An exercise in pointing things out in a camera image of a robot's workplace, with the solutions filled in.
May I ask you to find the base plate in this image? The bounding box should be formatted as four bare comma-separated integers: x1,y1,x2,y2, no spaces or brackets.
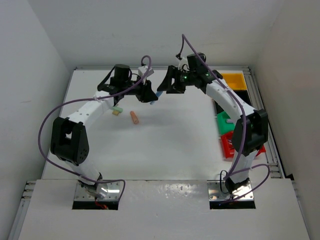
74,179,126,202
207,180,254,203

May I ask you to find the black bin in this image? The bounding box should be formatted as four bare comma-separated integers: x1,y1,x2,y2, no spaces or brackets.
213,90,252,114

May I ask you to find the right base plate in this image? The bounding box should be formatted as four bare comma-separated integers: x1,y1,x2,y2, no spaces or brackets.
207,180,254,203

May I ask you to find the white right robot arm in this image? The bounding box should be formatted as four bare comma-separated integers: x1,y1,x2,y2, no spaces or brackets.
157,53,268,194

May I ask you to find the blue highlighter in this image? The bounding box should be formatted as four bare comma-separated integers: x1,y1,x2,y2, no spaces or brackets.
149,91,163,106

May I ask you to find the purple cable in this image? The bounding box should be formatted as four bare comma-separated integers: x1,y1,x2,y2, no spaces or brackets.
37,55,153,201
175,34,271,202

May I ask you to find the yellow bin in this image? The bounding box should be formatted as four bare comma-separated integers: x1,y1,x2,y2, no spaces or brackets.
222,73,247,91

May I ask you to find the green highlighter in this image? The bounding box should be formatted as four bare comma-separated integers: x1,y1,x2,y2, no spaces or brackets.
112,106,123,113

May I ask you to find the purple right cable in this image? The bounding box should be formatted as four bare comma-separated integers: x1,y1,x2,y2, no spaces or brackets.
175,34,271,202

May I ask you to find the left base plate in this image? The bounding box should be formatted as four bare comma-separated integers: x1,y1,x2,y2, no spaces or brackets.
74,179,126,202

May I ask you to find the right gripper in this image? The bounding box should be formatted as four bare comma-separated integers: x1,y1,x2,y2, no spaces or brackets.
157,65,196,94

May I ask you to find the green bin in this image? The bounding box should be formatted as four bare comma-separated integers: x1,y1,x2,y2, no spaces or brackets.
216,111,235,135

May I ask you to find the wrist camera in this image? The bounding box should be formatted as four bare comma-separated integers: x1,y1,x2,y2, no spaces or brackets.
176,56,189,71
137,65,154,80

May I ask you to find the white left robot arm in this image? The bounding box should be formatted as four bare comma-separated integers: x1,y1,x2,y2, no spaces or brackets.
50,64,158,193

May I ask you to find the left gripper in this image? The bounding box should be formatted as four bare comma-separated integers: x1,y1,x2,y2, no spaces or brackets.
121,74,158,103

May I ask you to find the red bin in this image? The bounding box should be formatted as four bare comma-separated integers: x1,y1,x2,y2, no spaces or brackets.
220,131,266,160

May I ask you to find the orange translucent highlighter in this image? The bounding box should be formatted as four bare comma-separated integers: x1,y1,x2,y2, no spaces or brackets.
129,111,139,125

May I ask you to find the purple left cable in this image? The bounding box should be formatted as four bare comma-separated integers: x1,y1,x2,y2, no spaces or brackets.
37,55,153,201

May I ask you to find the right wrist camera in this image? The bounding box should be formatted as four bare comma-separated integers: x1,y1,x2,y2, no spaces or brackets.
176,56,189,71

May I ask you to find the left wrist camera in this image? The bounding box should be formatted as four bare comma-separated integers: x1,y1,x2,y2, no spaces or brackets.
137,65,154,80

